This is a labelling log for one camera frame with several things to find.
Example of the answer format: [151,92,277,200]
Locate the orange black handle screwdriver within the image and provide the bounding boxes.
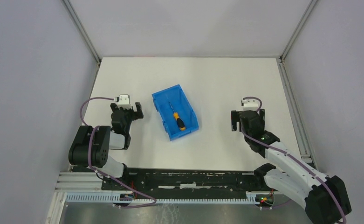
[168,101,186,131]

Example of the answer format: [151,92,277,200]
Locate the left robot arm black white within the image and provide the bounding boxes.
[68,102,144,178]

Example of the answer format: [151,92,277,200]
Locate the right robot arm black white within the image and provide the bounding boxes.
[231,109,351,224]

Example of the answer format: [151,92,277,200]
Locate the blue plastic bin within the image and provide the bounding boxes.
[151,84,199,142]

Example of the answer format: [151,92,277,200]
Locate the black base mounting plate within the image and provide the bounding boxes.
[120,168,272,200]

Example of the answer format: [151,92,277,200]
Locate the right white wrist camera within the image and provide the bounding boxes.
[241,98,260,111]

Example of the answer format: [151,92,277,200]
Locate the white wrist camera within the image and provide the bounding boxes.
[241,98,260,111]
[114,94,132,109]

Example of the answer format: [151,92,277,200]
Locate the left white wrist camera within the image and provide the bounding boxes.
[114,94,132,109]

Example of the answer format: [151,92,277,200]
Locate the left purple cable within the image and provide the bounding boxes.
[79,97,157,209]

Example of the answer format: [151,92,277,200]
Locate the purple cable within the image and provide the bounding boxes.
[240,97,348,224]
[79,97,157,209]

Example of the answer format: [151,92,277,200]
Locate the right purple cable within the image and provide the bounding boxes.
[240,97,348,224]

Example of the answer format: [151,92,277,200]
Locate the left aluminium corner post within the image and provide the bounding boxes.
[61,0,102,66]

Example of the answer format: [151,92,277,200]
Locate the aluminium corner post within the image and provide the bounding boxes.
[61,0,102,66]
[280,0,318,61]

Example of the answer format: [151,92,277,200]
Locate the aluminium front rail frame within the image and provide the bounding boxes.
[56,172,126,191]

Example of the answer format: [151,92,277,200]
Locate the white slotted cable duct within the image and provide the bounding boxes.
[65,192,259,205]

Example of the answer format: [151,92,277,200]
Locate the right aluminium corner post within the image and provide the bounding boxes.
[280,0,318,61]

